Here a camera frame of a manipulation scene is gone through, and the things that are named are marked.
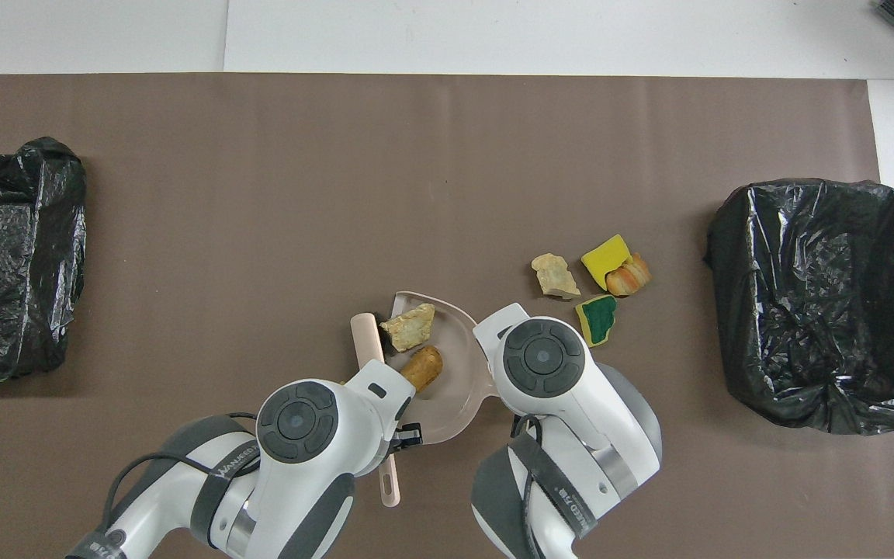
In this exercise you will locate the pink plastic dustpan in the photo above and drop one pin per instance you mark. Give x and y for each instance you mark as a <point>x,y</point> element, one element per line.
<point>459,388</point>

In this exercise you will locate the yellow sponge block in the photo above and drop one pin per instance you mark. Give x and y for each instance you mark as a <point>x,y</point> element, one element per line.
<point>604,258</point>

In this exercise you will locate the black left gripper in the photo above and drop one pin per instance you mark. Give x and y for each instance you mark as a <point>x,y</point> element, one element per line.
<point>410,435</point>

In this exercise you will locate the brown paper table mat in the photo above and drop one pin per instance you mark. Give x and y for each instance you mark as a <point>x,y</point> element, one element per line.
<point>183,194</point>

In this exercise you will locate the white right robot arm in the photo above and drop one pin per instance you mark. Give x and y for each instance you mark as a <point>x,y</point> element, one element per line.
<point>571,435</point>

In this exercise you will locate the brown bread roll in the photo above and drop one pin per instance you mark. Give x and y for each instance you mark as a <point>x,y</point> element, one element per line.
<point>424,366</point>

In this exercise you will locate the orange crusty bread piece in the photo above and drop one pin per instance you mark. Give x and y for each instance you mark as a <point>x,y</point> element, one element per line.
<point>629,277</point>

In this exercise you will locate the black bag lined bin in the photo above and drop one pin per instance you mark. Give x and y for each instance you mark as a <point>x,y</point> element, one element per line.
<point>804,295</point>
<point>20,233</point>

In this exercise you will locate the pale yellow foam piece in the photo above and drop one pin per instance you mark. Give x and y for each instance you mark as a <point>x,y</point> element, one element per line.
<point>554,276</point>

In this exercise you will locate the thick green yellow sponge scrap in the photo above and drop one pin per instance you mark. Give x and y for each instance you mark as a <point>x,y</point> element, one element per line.
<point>596,317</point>

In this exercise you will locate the pale bread chunk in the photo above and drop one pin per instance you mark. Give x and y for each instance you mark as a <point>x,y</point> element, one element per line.
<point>408,328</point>

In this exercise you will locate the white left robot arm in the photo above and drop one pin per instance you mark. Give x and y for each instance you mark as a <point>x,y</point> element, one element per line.
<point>299,466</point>

